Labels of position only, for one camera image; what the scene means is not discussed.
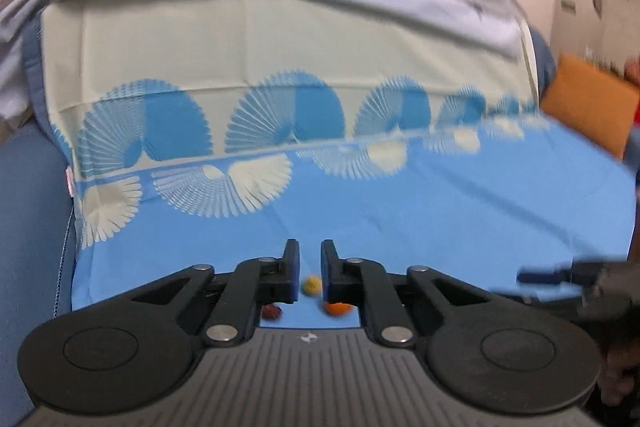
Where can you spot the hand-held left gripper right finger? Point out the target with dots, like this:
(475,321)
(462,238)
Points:
(327,278)

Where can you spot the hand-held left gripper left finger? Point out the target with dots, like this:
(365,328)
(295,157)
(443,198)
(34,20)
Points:
(294,277)

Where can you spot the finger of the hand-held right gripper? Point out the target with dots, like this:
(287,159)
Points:
(545,277)

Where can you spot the small yellow fruit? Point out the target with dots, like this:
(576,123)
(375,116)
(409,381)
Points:
(311,285)

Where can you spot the small orange fruit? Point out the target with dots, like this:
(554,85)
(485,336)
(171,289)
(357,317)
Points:
(336,308)

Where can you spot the dark red jujube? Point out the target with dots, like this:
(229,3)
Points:
(271,312)

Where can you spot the blue fan-print cloth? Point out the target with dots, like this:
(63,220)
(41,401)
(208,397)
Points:
(400,207)

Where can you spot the orange cushion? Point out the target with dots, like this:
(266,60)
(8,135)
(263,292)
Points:
(587,104)

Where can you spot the red cloth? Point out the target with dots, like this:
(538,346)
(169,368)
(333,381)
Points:
(635,97)

